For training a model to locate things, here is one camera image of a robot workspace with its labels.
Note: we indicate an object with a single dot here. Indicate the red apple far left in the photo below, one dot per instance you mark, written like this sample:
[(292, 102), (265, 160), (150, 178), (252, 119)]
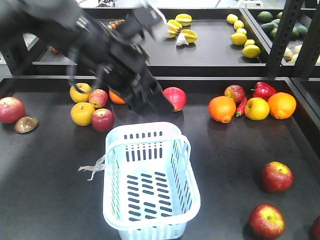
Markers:
[(11, 110)]

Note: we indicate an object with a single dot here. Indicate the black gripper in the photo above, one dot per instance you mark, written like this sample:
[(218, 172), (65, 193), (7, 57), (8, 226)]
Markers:
[(125, 71)]

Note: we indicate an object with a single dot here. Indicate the red chili pepper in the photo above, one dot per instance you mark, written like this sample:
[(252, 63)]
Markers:
[(240, 110)]

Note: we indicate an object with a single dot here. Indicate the white garlic bulb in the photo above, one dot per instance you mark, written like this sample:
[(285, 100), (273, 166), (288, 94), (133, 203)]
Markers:
[(181, 40)]

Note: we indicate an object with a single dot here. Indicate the red apple upper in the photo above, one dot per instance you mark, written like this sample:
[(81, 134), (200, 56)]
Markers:
[(276, 177)]

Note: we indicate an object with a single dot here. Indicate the clear plastic tag strip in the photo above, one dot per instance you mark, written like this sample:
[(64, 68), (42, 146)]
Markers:
[(99, 166)]

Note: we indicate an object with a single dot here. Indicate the orange leftmost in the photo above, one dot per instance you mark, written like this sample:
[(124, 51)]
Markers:
[(115, 98)]

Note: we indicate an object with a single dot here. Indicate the red bell pepper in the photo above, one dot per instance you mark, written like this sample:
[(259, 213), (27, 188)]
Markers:
[(263, 90)]

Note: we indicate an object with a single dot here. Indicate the dark red apple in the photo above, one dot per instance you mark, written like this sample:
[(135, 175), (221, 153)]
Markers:
[(235, 92), (102, 120)]

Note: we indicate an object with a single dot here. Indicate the black wooden display stand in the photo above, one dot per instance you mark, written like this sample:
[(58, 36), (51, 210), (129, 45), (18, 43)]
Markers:
[(237, 165)]

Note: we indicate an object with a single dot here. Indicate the big red apple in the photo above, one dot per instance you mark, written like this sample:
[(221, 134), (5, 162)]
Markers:
[(176, 96)]

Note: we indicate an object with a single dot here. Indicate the dark red apple rear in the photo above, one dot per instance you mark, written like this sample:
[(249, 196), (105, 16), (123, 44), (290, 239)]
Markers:
[(235, 92)]

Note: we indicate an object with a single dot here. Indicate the dark red apple left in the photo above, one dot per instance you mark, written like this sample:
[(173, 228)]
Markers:
[(102, 120)]

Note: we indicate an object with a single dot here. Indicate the orange left of pepper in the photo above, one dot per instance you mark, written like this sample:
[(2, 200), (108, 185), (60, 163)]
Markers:
[(222, 109)]

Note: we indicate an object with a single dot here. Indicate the small pink apple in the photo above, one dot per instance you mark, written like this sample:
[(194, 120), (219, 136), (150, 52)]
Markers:
[(98, 98)]

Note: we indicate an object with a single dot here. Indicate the red apple middle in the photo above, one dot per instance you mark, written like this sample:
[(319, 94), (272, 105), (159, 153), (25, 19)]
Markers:
[(315, 229)]

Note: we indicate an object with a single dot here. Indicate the red yellow apple front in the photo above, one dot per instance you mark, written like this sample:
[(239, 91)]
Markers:
[(267, 222)]

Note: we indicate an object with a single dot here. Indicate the brown mushroom cap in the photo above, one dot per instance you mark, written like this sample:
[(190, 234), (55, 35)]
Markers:
[(26, 124)]

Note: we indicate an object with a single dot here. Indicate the light blue plastic basket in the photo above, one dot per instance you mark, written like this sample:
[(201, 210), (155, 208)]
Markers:
[(149, 190)]

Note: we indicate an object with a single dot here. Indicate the orange right of pepper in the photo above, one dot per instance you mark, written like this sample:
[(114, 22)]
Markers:
[(282, 105)]

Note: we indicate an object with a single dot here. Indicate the orange of pepper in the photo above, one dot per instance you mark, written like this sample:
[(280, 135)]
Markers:
[(282, 105), (222, 109)]

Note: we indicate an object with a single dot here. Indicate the yellow round fruit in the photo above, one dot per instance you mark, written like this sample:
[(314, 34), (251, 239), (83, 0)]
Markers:
[(256, 109)]

